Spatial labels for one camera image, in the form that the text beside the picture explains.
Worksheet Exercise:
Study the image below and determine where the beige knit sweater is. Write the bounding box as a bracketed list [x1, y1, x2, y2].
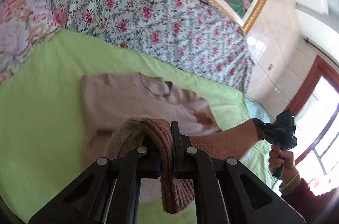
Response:
[79, 72, 261, 214]

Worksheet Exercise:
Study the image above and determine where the dark red sleeve forearm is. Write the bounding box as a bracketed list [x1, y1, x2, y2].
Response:
[279, 173, 337, 223]

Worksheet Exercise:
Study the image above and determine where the person's right hand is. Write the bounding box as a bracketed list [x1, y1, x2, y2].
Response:
[268, 144, 298, 184]

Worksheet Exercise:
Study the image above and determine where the green bed sheet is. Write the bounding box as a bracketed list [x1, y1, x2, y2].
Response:
[0, 28, 276, 224]

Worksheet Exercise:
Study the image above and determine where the red floral white quilt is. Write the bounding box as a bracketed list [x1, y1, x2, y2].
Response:
[49, 0, 254, 92]

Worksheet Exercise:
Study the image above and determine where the pastel floral pillow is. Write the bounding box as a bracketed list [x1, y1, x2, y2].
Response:
[1, 0, 67, 83]

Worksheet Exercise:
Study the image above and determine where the red wooden window frame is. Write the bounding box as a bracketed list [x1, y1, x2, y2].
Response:
[287, 56, 338, 164]

